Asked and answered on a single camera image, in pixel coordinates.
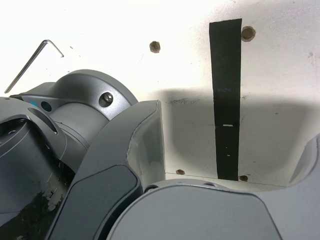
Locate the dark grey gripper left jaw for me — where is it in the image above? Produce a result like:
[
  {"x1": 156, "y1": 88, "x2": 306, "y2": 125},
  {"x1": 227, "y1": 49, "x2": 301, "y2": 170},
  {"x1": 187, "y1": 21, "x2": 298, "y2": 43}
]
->
[{"x1": 46, "y1": 99, "x2": 166, "y2": 240}]

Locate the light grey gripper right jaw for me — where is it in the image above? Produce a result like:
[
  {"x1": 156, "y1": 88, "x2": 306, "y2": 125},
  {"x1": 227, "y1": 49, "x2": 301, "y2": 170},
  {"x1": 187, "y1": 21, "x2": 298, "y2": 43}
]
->
[{"x1": 106, "y1": 132, "x2": 320, "y2": 240}]

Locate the black tape strip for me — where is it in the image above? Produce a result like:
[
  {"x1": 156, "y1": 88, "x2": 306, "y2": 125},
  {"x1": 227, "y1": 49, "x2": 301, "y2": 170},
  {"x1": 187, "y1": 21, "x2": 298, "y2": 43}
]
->
[{"x1": 208, "y1": 18, "x2": 243, "y2": 181}]

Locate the metal hex key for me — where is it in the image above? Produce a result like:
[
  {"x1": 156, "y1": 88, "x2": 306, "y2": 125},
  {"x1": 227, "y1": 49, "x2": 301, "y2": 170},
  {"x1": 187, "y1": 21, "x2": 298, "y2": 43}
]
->
[{"x1": 4, "y1": 39, "x2": 65, "y2": 95}]

